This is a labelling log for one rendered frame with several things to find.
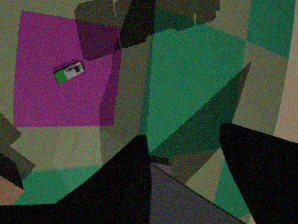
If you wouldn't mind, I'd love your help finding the magenta square zone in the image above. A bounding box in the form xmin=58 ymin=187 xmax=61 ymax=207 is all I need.
xmin=13 ymin=11 xmax=125 ymax=128

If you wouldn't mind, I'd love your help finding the black panel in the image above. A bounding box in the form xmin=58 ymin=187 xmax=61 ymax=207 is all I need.
xmin=149 ymin=160 xmax=246 ymax=224

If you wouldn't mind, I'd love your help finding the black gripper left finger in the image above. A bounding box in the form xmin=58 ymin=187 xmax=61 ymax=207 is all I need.
xmin=0 ymin=135 xmax=152 ymax=224

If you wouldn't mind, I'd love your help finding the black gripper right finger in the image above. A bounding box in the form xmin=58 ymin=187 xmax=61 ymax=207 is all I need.
xmin=220 ymin=123 xmax=298 ymax=224

